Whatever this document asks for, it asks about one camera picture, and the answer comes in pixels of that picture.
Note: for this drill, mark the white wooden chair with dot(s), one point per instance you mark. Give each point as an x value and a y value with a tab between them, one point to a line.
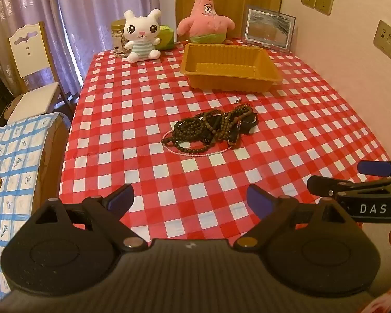
29	94

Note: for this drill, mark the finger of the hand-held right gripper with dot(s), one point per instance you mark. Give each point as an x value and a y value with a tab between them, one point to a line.
322	184
374	168

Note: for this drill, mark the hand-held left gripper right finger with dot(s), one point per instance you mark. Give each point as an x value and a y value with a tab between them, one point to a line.
260	200

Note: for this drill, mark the clear jar of nuts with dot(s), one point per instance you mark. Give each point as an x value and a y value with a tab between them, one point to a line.
118	39

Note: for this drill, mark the white bunny plush toy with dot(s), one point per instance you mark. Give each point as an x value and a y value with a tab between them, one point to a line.
141	36

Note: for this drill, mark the gold wall socket plate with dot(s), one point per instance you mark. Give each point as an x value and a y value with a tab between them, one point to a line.
386	38

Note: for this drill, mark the green plush toy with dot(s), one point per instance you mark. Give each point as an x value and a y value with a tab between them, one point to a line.
167	37

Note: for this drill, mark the purple patterned curtain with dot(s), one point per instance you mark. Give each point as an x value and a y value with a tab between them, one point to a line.
84	13

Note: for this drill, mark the black wrist band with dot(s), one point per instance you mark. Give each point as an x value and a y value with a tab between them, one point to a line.
246	126

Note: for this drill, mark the blue checked side table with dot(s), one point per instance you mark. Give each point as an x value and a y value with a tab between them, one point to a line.
19	156

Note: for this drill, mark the red white patterned clothing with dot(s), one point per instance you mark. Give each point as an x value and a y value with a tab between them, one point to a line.
389	301

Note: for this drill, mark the yellow plastic tray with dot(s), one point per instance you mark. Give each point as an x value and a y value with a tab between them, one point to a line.
229	68

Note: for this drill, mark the pink starfish plush toy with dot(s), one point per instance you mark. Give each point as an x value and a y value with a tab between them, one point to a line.
206	16

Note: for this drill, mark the brown low table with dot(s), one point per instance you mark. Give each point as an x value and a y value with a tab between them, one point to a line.
53	156

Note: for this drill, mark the silver picture frame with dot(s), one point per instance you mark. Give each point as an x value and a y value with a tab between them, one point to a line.
268	27

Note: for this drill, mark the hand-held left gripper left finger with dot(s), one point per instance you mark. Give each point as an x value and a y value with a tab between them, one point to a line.
120	199

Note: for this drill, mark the red checkered tablecloth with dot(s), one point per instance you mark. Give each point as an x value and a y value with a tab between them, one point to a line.
127	127

